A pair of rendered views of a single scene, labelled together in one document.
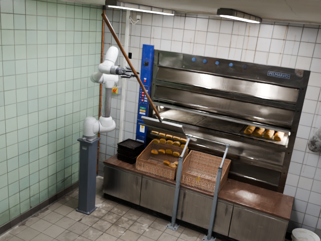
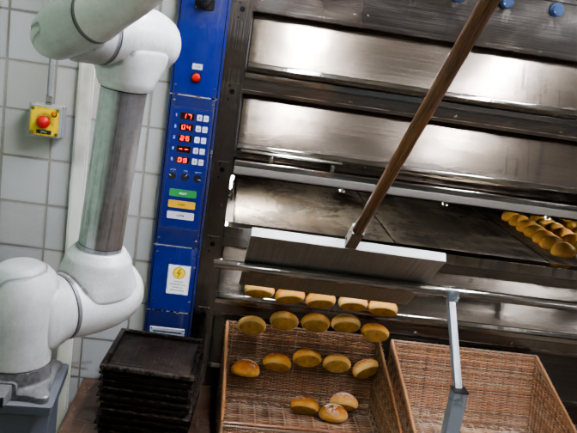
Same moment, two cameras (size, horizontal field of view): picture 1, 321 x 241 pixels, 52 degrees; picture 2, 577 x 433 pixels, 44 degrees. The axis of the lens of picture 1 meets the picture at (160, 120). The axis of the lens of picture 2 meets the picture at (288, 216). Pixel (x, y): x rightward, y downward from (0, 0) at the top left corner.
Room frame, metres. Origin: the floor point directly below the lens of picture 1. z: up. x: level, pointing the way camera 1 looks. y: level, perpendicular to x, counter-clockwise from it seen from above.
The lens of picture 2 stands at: (2.31, 1.08, 1.80)
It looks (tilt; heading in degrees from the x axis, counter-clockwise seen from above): 13 degrees down; 330
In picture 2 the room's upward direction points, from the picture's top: 9 degrees clockwise
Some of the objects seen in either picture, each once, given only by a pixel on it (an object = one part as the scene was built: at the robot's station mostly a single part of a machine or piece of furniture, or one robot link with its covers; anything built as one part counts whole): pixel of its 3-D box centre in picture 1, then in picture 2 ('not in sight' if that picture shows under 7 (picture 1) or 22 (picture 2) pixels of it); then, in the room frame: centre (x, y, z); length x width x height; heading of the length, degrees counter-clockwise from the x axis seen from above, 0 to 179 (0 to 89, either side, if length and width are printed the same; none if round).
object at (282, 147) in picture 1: (214, 131); (475, 260); (4.10, -0.72, 1.16); 1.80 x 0.06 x 0.04; 66
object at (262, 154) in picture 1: (212, 142); (469, 300); (4.08, -0.71, 1.02); 1.79 x 0.11 x 0.19; 66
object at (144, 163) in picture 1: (162, 158); (305, 394); (4.07, -0.08, 0.72); 0.56 x 0.49 x 0.28; 67
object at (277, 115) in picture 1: (218, 103); (500, 157); (4.08, -0.71, 1.54); 1.79 x 0.11 x 0.19; 66
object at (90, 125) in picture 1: (90, 125); (21, 309); (3.81, 0.85, 1.17); 0.18 x 0.16 x 0.22; 115
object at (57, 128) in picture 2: (116, 90); (47, 120); (4.65, 0.68, 1.46); 0.10 x 0.07 x 0.10; 66
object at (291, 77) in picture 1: (224, 67); (527, 21); (4.10, -0.72, 1.99); 1.80 x 0.08 x 0.21; 66
